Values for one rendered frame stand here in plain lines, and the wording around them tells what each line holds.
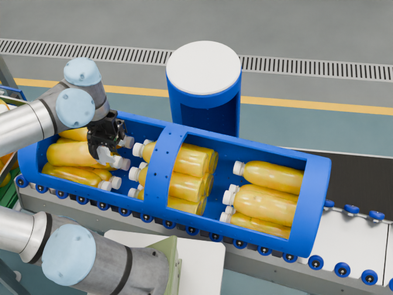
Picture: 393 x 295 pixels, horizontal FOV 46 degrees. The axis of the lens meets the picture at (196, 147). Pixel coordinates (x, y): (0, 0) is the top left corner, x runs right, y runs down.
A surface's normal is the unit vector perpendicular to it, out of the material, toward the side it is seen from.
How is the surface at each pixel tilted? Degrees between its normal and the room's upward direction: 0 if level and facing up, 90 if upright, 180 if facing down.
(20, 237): 56
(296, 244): 78
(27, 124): 47
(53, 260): 39
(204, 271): 0
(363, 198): 0
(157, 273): 28
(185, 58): 0
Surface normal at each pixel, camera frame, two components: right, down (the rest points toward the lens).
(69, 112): 0.55, 0.05
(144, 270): 0.42, -0.50
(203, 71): -0.05, -0.58
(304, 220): -0.26, 0.16
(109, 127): -0.31, 0.78
